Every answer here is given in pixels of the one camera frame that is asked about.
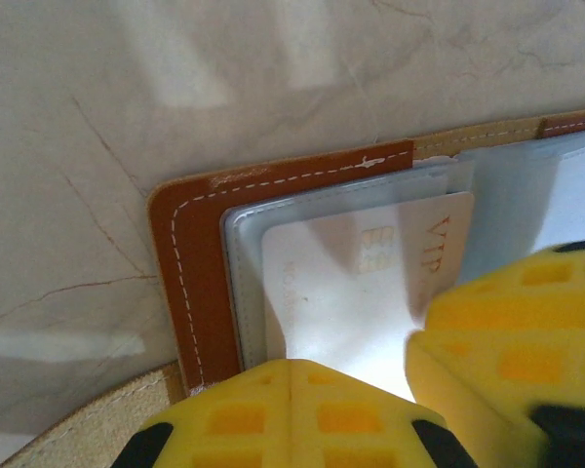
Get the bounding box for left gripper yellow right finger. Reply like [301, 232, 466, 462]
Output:
[407, 241, 585, 468]

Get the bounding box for brown leather card holder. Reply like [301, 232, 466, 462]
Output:
[0, 105, 585, 468]

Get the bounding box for white VIP chip card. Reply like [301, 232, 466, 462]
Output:
[260, 190, 477, 406]

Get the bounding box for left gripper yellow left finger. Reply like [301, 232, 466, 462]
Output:
[121, 358, 479, 468]

